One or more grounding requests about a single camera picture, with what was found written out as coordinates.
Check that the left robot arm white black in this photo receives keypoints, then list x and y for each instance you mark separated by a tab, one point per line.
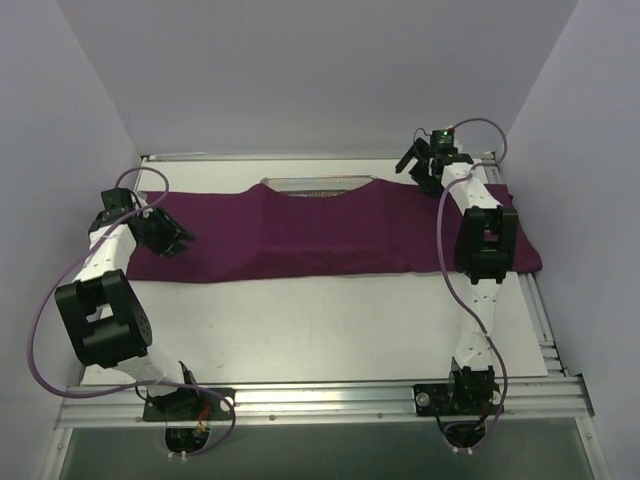
103	317

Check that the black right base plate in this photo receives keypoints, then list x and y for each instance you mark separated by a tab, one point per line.
443	399

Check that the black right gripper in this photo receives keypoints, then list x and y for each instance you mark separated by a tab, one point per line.
420	163

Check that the aluminium front rail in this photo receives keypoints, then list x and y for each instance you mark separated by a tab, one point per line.
553	397

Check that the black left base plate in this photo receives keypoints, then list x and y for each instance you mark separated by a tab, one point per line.
189	405

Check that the purple cloth wrap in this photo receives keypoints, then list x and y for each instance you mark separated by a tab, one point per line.
381	228

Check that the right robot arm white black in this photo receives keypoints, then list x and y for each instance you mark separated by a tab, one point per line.
484	251

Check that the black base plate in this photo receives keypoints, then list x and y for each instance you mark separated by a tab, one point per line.
189	405
443	399

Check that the metal mesh instrument tray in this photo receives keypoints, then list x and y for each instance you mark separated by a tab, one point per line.
317	186

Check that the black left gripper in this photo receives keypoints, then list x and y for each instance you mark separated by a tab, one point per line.
163	232

